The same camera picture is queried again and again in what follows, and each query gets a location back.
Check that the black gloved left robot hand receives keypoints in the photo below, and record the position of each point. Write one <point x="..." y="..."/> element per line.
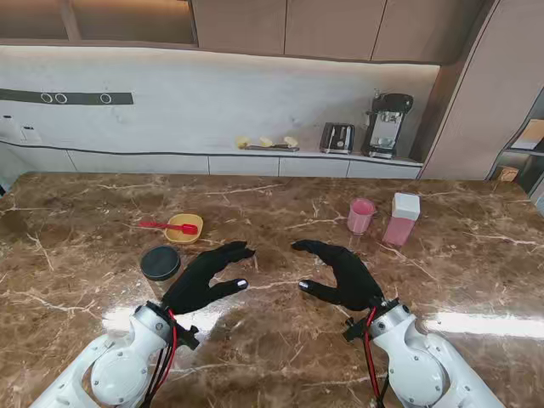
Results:
<point x="191" y="289"/>

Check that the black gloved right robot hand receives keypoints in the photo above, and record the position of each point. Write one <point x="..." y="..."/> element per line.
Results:
<point x="353" y="285"/>

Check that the clear grain jar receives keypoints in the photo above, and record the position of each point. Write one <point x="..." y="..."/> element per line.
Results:
<point x="160" y="285"/>

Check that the black round jar lid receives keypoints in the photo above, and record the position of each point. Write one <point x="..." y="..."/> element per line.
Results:
<point x="160" y="261"/>

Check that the red plastic spoon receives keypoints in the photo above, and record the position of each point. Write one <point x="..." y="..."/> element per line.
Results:
<point x="187" y="228"/>

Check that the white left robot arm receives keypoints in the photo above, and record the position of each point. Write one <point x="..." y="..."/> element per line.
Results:
<point x="123" y="370"/>

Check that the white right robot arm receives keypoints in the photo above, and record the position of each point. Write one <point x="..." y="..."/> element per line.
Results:
<point x="416" y="365"/>

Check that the pink container with white lid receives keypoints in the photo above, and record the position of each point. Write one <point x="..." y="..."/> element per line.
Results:
<point x="401" y="221"/>

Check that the yellow plastic bowl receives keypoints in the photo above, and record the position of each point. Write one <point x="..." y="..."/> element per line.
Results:
<point x="183" y="236"/>

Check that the pink measuring cup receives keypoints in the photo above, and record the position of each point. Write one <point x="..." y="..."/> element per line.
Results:
<point x="360" y="217"/>

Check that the white counter with drawers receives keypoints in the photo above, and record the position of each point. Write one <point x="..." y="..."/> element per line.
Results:
<point x="242" y="165"/>

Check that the black and silver toaster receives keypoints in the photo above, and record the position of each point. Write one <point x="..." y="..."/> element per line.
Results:
<point x="338" y="138"/>

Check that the yellow lemon piece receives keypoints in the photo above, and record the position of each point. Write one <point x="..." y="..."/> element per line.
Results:
<point x="290" y="141"/>
<point x="266" y="142"/>
<point x="241" y="142"/>

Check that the dark cutting board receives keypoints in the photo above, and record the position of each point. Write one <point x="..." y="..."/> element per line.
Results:
<point x="263" y="148"/>

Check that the black espresso machine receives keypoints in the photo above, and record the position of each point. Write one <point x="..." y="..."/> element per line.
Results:
<point x="387" y="123"/>

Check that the small wooden box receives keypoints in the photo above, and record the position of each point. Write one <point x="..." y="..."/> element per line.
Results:
<point x="508" y="173"/>

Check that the tall brown cabinet panel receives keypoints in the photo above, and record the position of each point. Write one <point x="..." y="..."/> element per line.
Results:
<point x="467" y="106"/>

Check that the dark open shelf unit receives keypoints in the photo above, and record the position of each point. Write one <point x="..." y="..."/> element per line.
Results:
<point x="533" y="166"/>

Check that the tan book on shelf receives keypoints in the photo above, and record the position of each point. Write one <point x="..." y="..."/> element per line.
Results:
<point x="533" y="134"/>

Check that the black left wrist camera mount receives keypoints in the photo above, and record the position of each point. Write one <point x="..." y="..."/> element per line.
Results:
<point x="187" y="336"/>

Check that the black wall power strip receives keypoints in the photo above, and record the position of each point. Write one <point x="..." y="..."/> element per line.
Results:
<point x="85" y="98"/>

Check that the white wall device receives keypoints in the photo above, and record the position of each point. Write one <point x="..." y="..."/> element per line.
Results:
<point x="30" y="134"/>
<point x="6" y="125"/>

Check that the brown wall cabinets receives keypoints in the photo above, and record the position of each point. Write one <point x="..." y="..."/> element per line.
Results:
<point x="323" y="30"/>

